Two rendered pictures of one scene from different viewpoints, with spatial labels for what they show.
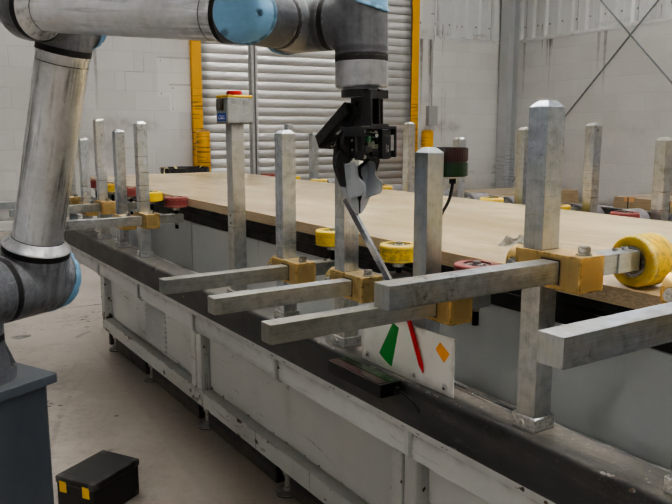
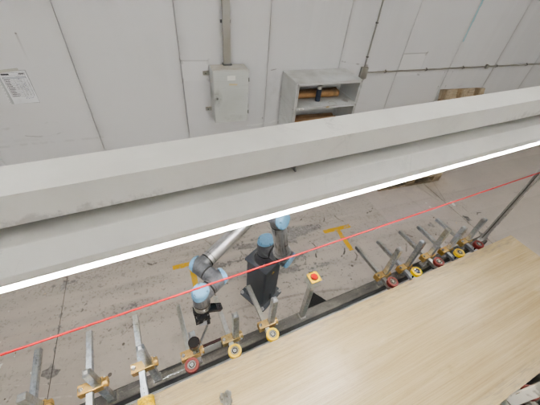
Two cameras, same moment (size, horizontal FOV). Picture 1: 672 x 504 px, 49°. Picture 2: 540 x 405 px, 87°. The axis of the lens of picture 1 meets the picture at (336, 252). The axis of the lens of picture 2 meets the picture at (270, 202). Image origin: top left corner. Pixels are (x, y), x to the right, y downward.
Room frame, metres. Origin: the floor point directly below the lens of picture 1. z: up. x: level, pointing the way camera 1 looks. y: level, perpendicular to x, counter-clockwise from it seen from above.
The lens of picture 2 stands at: (1.65, -0.77, 2.71)
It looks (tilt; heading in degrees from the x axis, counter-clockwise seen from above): 42 degrees down; 94
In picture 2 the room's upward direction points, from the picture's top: 6 degrees clockwise
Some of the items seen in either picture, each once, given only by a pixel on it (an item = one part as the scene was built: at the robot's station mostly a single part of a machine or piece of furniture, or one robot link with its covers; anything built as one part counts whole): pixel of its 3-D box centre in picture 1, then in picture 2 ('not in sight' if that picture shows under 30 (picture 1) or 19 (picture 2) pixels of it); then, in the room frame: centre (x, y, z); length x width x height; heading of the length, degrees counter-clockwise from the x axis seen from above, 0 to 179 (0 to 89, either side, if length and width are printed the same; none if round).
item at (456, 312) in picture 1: (436, 301); (192, 353); (1.23, -0.17, 0.85); 0.13 x 0.06 x 0.05; 33
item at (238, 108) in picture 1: (234, 110); (312, 280); (1.89, 0.26, 1.18); 0.07 x 0.07 x 0.08; 33
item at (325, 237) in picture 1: (332, 252); (272, 337); (1.69, 0.01, 0.85); 0.08 x 0.08 x 0.11
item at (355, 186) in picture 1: (356, 188); not in sight; (1.27, -0.04, 1.04); 0.06 x 0.03 x 0.09; 33
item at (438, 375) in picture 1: (403, 349); (201, 352); (1.26, -0.12, 0.75); 0.26 x 0.01 x 0.10; 33
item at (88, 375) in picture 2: not in sight; (101, 387); (0.83, -0.43, 0.90); 0.03 x 0.03 x 0.48; 33
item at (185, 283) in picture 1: (257, 275); (259, 312); (1.58, 0.17, 0.82); 0.43 x 0.03 x 0.04; 123
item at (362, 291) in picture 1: (352, 283); (231, 337); (1.44, -0.03, 0.83); 0.13 x 0.06 x 0.05; 33
